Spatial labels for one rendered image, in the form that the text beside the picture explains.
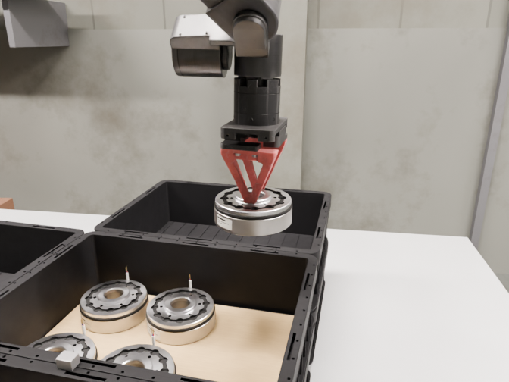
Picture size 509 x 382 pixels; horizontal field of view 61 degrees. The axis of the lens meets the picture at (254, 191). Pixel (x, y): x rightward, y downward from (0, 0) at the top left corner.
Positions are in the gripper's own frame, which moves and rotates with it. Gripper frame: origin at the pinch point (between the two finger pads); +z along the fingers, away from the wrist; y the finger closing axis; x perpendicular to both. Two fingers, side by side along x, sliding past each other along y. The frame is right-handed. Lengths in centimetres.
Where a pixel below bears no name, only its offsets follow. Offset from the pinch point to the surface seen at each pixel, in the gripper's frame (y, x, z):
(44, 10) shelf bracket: -150, -143, -31
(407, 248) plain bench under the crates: -62, 30, 34
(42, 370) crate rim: 22.9, -16.2, 13.1
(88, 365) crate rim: 21.3, -12.1, 13.0
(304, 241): -33.3, 4.1, 22.1
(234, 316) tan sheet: -3.6, -3.5, 22.5
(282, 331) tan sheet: -1.5, 4.6, 22.3
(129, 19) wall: -172, -109, -29
